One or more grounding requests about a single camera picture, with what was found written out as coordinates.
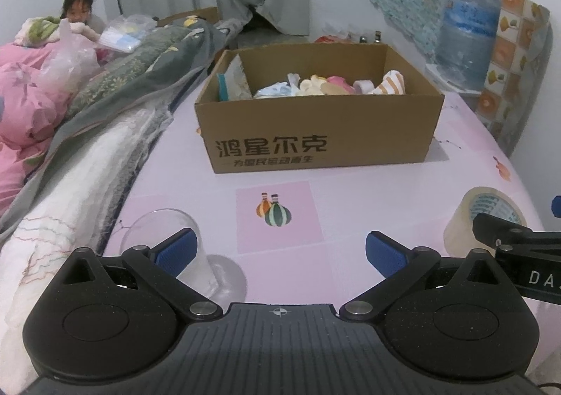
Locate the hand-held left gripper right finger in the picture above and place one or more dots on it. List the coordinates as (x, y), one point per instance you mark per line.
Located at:
(385, 255)

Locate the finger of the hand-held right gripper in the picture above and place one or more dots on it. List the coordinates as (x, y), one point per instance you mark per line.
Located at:
(499, 228)
(556, 205)

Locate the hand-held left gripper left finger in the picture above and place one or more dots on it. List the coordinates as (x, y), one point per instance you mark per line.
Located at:
(177, 252)

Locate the clear glass cup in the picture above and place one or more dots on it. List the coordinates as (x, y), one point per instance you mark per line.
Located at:
(197, 263)

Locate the large clear tape roll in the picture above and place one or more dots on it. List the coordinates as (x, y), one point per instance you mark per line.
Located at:
(464, 224)

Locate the brown cardboard box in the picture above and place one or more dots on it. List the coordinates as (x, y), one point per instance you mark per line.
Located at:
(315, 132)

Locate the small white tape roll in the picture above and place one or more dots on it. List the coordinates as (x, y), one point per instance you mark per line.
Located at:
(363, 86)

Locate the orange striped cloth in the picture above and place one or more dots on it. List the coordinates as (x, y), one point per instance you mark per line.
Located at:
(392, 84)

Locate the pink plastic bag roll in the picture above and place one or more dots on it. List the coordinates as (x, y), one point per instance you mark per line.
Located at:
(342, 83)

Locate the clear zip bag of sticks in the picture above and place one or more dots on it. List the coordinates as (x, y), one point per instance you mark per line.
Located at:
(234, 79)

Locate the cream knit gloves bundle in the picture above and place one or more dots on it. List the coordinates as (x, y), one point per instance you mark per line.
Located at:
(315, 85)

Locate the pack of blue face masks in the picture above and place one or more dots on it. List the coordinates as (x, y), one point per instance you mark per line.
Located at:
(274, 90)

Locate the white quilted blanket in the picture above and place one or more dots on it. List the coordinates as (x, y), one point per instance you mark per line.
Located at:
(65, 211)

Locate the orange tile-patterned cloth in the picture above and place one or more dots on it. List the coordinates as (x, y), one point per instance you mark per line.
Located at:
(512, 71)

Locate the grey floral blanket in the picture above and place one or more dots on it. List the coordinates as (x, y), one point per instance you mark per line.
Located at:
(144, 66)

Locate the large blue water jug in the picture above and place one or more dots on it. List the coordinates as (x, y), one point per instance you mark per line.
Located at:
(469, 35)

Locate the pink quilt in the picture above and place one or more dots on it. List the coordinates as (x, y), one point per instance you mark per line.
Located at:
(26, 106)

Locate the white plastic bag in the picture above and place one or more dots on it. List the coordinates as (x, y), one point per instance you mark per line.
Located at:
(70, 62)

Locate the clear bag of masks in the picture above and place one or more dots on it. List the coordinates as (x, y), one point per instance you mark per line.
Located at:
(122, 38)

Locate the red printed sack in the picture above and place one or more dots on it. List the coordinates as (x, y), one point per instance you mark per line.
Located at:
(331, 39)

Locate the small cardboard box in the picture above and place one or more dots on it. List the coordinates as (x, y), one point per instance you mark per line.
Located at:
(193, 14)

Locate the green plush blanket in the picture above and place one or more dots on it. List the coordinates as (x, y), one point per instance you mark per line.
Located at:
(39, 29)

